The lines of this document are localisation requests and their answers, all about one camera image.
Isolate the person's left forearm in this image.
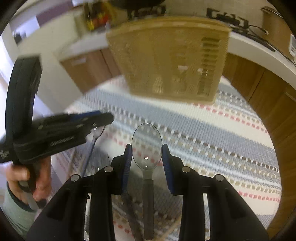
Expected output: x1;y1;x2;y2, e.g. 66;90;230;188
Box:
3;182;41;239

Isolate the beige pot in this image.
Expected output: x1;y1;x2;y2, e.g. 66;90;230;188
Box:
262;11;285;47

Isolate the brown sauce bottle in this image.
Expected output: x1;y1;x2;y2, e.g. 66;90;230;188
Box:
94;7;105;27

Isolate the glass pot lid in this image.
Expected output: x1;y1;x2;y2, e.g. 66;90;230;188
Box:
261;6;282;17

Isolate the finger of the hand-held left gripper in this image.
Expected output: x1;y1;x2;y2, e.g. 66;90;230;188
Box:
66;111;103;122
38;113;114;140

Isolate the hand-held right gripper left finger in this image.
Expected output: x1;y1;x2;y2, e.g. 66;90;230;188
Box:
25;143;133;241

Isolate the striped woven mat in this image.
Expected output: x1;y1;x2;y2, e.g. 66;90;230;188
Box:
50;76;281;241

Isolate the white kitchen countertop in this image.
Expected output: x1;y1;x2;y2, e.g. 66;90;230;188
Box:
55;29;296;78

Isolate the black wok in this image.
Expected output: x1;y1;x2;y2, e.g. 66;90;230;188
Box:
109;0;167;11

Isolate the person's left hand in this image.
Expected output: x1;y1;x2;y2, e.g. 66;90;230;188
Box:
5;156;53;202

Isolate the wooden base cabinet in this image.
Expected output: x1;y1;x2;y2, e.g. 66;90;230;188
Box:
59;47;296;234

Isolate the white small device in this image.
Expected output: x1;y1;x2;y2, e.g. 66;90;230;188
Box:
287;34;296;56

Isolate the beige plastic utensil basket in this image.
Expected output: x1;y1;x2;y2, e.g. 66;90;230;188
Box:
106;16;232;104

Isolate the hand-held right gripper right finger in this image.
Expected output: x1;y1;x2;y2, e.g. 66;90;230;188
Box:
161;144;270;241

